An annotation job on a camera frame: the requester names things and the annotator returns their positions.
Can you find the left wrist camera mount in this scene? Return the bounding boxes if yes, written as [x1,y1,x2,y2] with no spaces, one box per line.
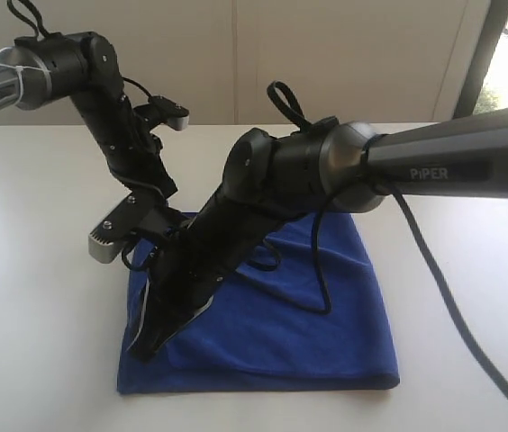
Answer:
[134,95,190,131]

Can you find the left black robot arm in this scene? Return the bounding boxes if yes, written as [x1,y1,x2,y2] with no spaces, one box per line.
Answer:
[0,31,189,201]

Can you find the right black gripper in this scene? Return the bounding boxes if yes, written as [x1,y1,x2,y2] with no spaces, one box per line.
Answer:
[127,224,236,363]

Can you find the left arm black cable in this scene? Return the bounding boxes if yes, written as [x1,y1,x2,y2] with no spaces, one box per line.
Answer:
[5,0,160,104]

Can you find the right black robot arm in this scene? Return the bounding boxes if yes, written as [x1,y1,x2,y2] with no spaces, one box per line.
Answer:
[128,109,508,361]

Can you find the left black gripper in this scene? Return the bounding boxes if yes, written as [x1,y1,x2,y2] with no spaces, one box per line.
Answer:
[104,130,177,200]

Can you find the blue microfibre towel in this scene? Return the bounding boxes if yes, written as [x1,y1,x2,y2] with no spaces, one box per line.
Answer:
[117,213,400,395]

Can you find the dark window frame post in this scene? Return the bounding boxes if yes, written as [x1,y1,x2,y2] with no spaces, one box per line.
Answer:
[452,0,508,119]

